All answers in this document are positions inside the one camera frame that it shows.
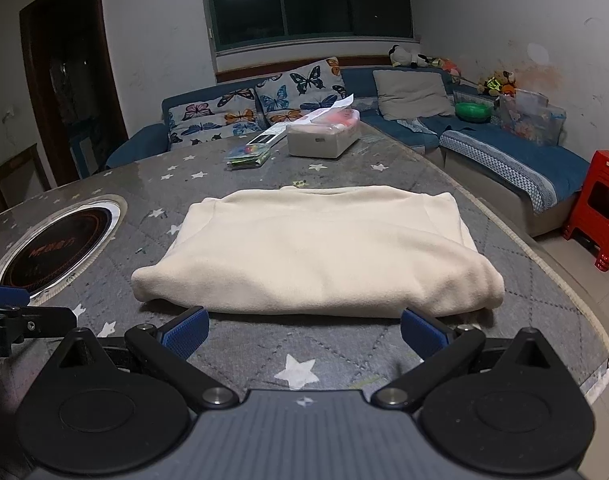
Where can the grey pillow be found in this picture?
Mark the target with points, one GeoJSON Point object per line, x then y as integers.
{"type": "Point", "coordinates": [409, 92]}

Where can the dark window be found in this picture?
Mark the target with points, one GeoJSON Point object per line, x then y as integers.
{"type": "Point", "coordinates": [334, 0]}

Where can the black and white plush toy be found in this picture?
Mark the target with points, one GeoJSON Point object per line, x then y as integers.
{"type": "Point", "coordinates": [407, 56]}

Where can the red plastic stool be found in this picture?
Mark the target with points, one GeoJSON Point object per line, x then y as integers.
{"type": "Point", "coordinates": [597, 200]}

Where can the blue sofa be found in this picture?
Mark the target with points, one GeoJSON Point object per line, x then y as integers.
{"type": "Point", "coordinates": [509, 150]}

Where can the orange plush toy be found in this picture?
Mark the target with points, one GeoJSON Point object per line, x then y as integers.
{"type": "Point", "coordinates": [448, 65]}

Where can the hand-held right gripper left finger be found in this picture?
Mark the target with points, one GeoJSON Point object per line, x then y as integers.
{"type": "Point", "coordinates": [187, 332]}

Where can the dark wooden door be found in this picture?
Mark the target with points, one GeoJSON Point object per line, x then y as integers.
{"type": "Point", "coordinates": [69, 60]}

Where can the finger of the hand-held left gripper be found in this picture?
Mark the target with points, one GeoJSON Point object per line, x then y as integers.
{"type": "Point", "coordinates": [4, 294]}
{"type": "Point", "coordinates": [44, 320]}

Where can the round black induction cooker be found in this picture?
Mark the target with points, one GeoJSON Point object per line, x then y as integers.
{"type": "Point", "coordinates": [49, 250]}

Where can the cream sweater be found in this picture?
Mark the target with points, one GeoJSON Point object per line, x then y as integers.
{"type": "Point", "coordinates": [309, 250]}

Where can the pink tissue pack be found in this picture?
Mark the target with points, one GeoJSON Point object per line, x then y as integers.
{"type": "Point", "coordinates": [339, 119]}

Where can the yellow green plush toy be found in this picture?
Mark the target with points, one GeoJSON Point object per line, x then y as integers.
{"type": "Point", "coordinates": [497, 84]}

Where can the clear plastic container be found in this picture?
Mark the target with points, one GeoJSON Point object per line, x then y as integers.
{"type": "Point", "coordinates": [532, 117]}

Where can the grey star tablecloth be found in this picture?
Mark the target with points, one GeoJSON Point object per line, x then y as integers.
{"type": "Point", "coordinates": [334, 175]}

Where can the green bowl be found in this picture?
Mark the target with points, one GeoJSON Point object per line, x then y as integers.
{"type": "Point", "coordinates": [473, 112]}

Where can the colourful card pack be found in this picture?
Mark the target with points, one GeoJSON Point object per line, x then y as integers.
{"type": "Point", "coordinates": [247, 156]}

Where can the white storage box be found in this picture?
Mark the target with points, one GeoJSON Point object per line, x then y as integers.
{"type": "Point", "coordinates": [319, 142]}

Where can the butterfly print pillow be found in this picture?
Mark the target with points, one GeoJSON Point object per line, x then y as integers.
{"type": "Point", "coordinates": [304, 90]}
{"type": "Point", "coordinates": [209, 120]}

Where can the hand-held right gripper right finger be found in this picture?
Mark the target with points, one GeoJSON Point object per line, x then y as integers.
{"type": "Point", "coordinates": [422, 332]}

